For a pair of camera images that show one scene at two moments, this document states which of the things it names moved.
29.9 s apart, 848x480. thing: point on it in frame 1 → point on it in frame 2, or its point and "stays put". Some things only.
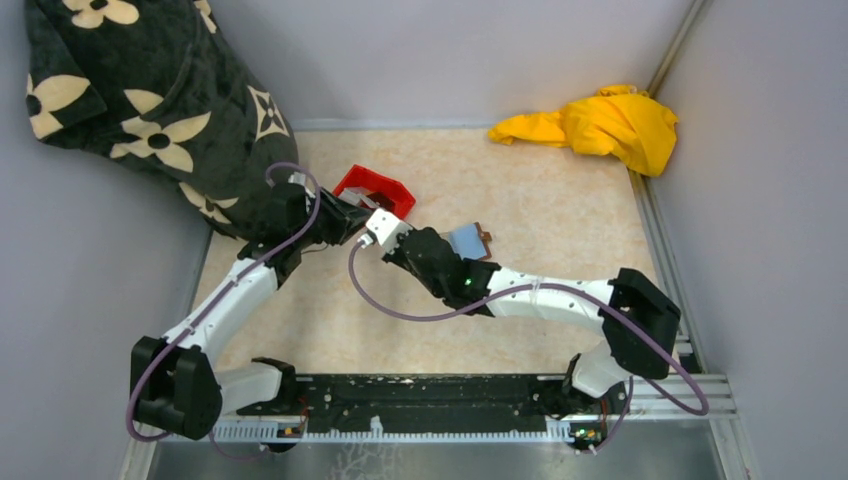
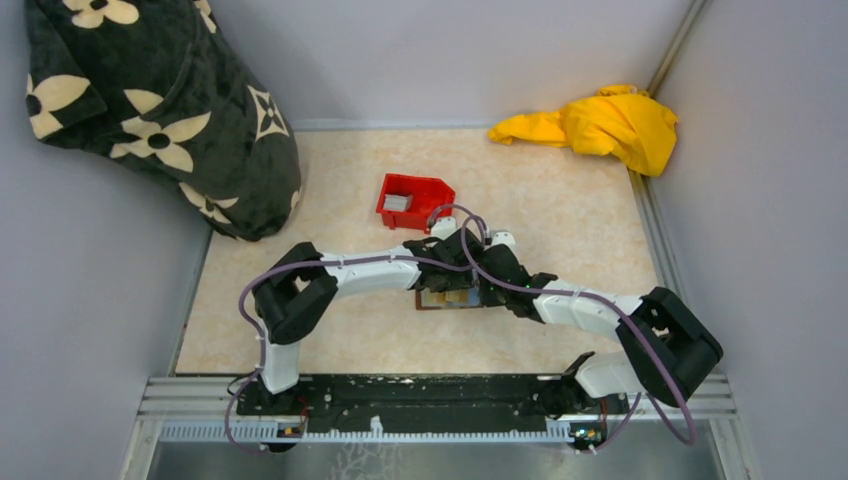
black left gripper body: [315, 230] → [457, 280]
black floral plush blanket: [161, 86] stays put
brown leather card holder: [485, 237] → [448, 299]
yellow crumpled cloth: [617, 120] stays put
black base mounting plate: [426, 403] stays put
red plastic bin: [388, 193] → [428, 194]
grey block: [357, 195] → [399, 203]
